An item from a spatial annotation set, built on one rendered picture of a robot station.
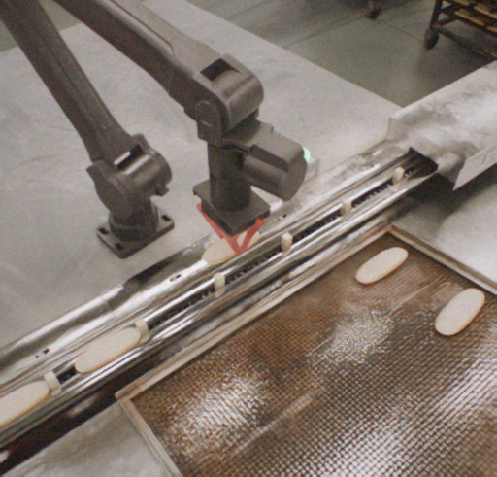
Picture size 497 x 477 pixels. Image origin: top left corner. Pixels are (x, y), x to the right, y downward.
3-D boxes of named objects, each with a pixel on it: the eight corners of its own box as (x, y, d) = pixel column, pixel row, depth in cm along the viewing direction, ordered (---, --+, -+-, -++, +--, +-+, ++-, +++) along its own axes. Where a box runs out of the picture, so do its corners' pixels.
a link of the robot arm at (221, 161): (224, 110, 68) (196, 132, 65) (269, 128, 65) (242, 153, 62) (225, 153, 73) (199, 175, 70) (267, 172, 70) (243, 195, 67)
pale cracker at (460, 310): (465, 286, 76) (466, 280, 75) (490, 298, 74) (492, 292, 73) (427, 326, 71) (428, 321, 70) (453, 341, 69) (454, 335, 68)
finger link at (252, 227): (239, 223, 84) (238, 179, 77) (267, 251, 80) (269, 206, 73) (203, 244, 81) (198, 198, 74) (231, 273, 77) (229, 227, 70)
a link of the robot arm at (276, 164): (239, 65, 64) (193, 97, 59) (321, 95, 60) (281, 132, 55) (240, 145, 73) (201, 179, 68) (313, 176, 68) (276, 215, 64)
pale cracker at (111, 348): (132, 323, 80) (131, 319, 79) (146, 341, 78) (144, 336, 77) (70, 359, 75) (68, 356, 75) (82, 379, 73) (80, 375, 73)
